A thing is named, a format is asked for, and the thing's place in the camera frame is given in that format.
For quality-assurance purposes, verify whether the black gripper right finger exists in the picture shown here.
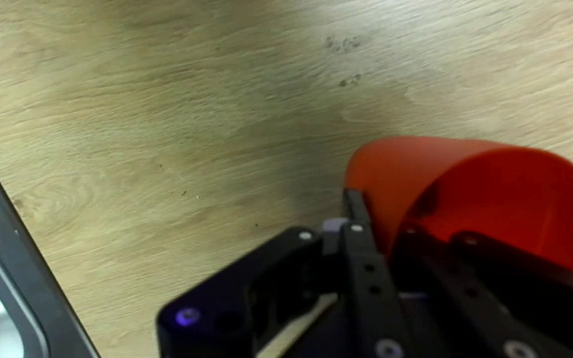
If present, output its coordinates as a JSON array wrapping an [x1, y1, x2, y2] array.
[[394, 225, 573, 358]]

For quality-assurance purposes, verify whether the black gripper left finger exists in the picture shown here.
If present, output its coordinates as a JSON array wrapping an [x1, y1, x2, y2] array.
[[337, 187, 414, 358]]

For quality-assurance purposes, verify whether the orange plastic cup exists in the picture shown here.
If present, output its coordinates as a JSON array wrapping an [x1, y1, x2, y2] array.
[[345, 135, 573, 284]]

